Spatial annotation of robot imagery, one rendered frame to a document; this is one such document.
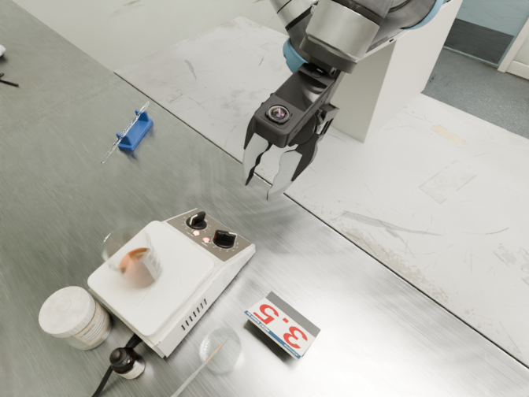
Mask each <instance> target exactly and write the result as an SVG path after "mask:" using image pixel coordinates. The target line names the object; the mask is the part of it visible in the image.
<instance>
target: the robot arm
mask: <svg viewBox="0 0 529 397"><path fill-rule="evenodd" d="M269 1H270V2H271V4H272V6H273V8H274V10H275V11H276V13H277V15H278V17H279V18H280V20H281V21H282V23H283V26H284V27H285V29H286V30H287V33H288V35H289V37H288V39H287V40H286V41H285V43H284V44H283V56H284V57H285V58H286V64H287V67H288V68H289V70H290V71H291V72H292V73H293V74H292V75H291V76H290V77H289V78H288V79H287V80H286V81H285V82H284V83H283V84H282V85H281V86H280V87H279V88H278V89H277V90H276V91H275V92H274V93H271V94H270V97H269V98H268V99H267V100H266V101H265V102H262V103H261V106H260V107H259V108H258V109H257V110H256V111H255V112H254V115H253V116H252V117H251V119H250V122H249V124H248V127H247V130H246V138H245V142H244V147H243V149H244V152H243V157H242V182H243V184H244V185H247V184H248V183H249V182H250V180H251V179H252V177H253V174H254V170H255V168H256V167H257V166H258V165H259V164H260V162H261V157H262V156H263V155H264V154H265V152H266V151H268V150H269V149H270V148H271V146H272V144H273V145H275V146H277V147H278V148H284V147H286V146H289V147H292V146H294V145H295V144H297V145H298V146H297V147H296V148H295V149H294V150H288V151H286V152H284V153H282V154H281V157H280V160H279V172H278V173H277V174H276V176H275V177H274V178H273V185H272V186H271V188H270V189H269V190H268V193H267V201H268V202H270V201H272V200H273V199H276V198H278V197H279V196H280V195H281V194H282V193H284V192H285V190H286V189H288V187H289V186H290V185H292V183H293V182H294V181H295V180H296V179H297V177H298V176H299V175H300V174H301V173H302V172H303V171H304V170H305V169H307V168H308V167H309V165H310V164H311V163H312V162H313V160H314V158H315V157H316V153H317V151H318V146H317V144H318V142H319V141H321V140H322V139H323V137H324V136H325V134H326V132H327V130H328V129H329V127H330V125H331V123H332V121H333V120H334V118H335V116H336V114H337V112H338V111H339V108H338V107H336V106H334V105H332V104H331V103H330V101H331V99H332V97H333V95H334V93H335V92H336V90H337V88H338V86H339V84H340V83H341V81H342V78H343V77H344V75H345V73H349V74H352V72H353V71H354V69H355V67H356V65H357V63H356V62H355V61H356V60H358V61H359V60H362V59H363V57H364V55H365V54H366V53H368V52H369V51H371V50H373V49H375V48H376V47H378V46H380V45H381V44H383V43H385V42H386V41H388V40H389V39H391V38H393V37H395V36H396V35H397V34H399V33H400V32H402V31H404V30H415V29H417V28H421V27H423V26H424V25H426V24H427V23H429V22H430V21H431V20H432V19H433V18H434V17H435V16H436V14H437V13H438V11H439V10H440V8H441V6H442V3H443V1H444V0H269ZM329 121H330V122H329ZM324 122H326V124H325V125H324V127H323V129H322V131H321V132H320V134H317V133H318V131H319V130H320V128H321V125H322V124H323V123H324Z"/></svg>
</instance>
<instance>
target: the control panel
mask: <svg viewBox="0 0 529 397"><path fill-rule="evenodd" d="M199 212H201V210H199V209H196V210H193V211H190V212H188V213H185V214H183V215H180V216H178V217H175V218H173V219H170V220H168V221H166V222H167V223H168V224H170V225H171V226H172V227H174V228H175V229H177V230H178V231H180V232H182V233H183V234H184V235H185V236H187V237H188V238H190V239H192V240H193V241H194V242H196V243H197V244H198V245H200V246H201V247H203V248H204V249H206V250H207V251H208V252H210V253H211V254H213V255H214V256H216V257H217V258H219V259H220V260H221V261H222V262H225V261H227V260H228V259H230V258H232V257H233V256H235V255H236V254H238V253H239V252H241V251H242V250H244V249H246V248H247V247H248V246H250V245H251V244H252V243H251V242H249V241H248V240H246V239H244V238H242V237H241V236H240V235H238V234H237V233H235V232H234V233H235V234H237V237H236V240H235V243H234V246H233V247H231V248H228V249H225V248H221V247H218V246H217V245H216V244H215V243H214V242H213V237H214V235H215V231H216V230H217V229H219V230H223V231H227V232H233V231H232V230H231V229H229V228H227V227H225V226H224V225H222V224H221V223H220V222H218V221H216V220H214V219H213V218H211V217H210V216H209V215H207V214H205V221H206V223H207V225H206V227H205V228H204V229H201V230H197V229H193V228H190V227H189V226H187V223H186V221H187V218H189V217H191V216H193V215H195V214H196V213H199ZM195 231H197V232H198V233H199V234H198V235H195V234H194V232H195ZM204 238H208V239H209V241H205V240H204Z"/></svg>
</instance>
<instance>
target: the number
mask: <svg viewBox="0 0 529 397"><path fill-rule="evenodd" d="M249 312H250V313H252V315H254V316H255V317H256V318H257V319H258V320H259V321H261V322H262V323H263V324H264V325H265V326H267V327H268V328H269V329H270V330H272V331H273V332H274V333H275V334H276V335H277V336H278V337H279V338H280V339H282V340H283V341H284V342H285V343H287V344H288V345H289V346H290V347H291V348H293V349H294V350H295V351H296V352H298V353H299V354H300V353H301V352H302V351H303V350H304V349H305V347H306V346H307V345H308V344H309V342H310V341H311V340H312V338H311V337H310V336H308V335H307V334H306V333H305V332H303V331H302V330H301V329H300V328H299V327H298V326H297V325H295V324H294V323H293V322H291V321H290V320H289V319H287V318H286V317H285V316H283V315H282V314H281V313H280V312H279V311H278V310H277V309H275V308H274V307H273V306H271V305H270V304H269V303H268V302H266V301H265V300H264V301H262V302H261V303H259V304H258V305H256V306H255V307H254V308H252V309H251V310H249Z"/></svg>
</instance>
